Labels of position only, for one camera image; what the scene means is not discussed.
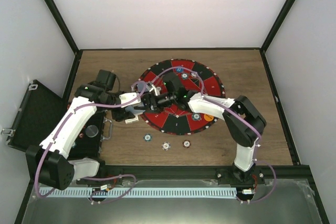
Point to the orange blue 10 chip stack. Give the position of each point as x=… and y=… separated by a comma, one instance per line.
x=166, y=146

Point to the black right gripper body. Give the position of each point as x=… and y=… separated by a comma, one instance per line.
x=163, y=103

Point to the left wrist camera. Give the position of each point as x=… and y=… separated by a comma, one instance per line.
x=105, y=79

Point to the black poker set case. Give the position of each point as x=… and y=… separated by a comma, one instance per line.
x=39, y=113

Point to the round grey metal disc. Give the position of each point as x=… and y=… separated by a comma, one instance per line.
x=91, y=131

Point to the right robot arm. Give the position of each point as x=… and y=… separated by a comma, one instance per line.
x=243, y=120

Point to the light blue slotted cable duct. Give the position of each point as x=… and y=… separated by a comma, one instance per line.
x=86, y=192

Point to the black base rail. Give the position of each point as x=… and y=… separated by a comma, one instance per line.
x=223, y=174

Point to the orange dealer button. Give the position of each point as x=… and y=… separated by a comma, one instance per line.
x=208, y=117

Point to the round red black poker mat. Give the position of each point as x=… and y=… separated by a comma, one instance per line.
x=172, y=120

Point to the white card box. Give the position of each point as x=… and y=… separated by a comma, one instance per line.
x=132, y=120

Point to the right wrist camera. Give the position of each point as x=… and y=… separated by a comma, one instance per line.
x=172, y=82

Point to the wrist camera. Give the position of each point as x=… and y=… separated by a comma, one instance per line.
x=172, y=82
x=105, y=79

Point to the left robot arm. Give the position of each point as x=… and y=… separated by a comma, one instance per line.
x=48, y=162

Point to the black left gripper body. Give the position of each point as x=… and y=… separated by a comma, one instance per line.
x=119, y=116

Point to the black enclosure frame post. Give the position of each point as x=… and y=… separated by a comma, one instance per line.
x=62, y=25

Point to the red 100 chip stack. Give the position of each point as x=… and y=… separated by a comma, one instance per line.
x=186, y=144

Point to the blue backed card deck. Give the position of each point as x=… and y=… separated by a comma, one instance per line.
x=133, y=110

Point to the dealt card seat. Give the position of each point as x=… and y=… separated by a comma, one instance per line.
x=142, y=86

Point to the green blue 50 chip stack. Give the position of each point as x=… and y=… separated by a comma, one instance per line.
x=147, y=137

